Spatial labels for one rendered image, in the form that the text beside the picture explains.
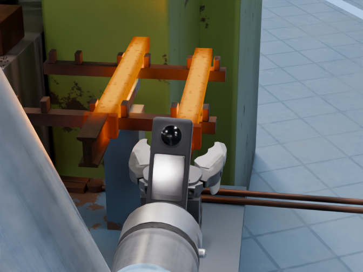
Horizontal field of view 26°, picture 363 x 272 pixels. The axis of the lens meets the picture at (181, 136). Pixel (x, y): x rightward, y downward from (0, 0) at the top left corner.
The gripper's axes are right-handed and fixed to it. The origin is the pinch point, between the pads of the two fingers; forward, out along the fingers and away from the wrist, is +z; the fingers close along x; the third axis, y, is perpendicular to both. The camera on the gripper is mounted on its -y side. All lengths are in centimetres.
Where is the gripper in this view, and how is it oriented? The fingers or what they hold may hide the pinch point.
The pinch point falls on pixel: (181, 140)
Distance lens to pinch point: 105.1
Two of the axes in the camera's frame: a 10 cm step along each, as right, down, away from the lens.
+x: 9.9, 0.4, -1.0
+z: 1.0, -4.3, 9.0
